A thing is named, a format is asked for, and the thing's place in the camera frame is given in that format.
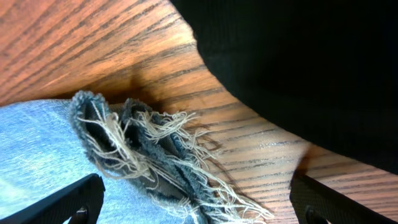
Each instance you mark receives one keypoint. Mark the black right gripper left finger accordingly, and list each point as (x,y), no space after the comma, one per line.
(79,202)

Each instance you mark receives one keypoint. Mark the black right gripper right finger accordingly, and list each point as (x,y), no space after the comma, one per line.
(315,203)

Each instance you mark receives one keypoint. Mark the light blue denim jeans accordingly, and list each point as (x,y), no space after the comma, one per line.
(153,169)

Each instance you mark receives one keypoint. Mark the black garment with white tag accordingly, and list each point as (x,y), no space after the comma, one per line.
(325,70)

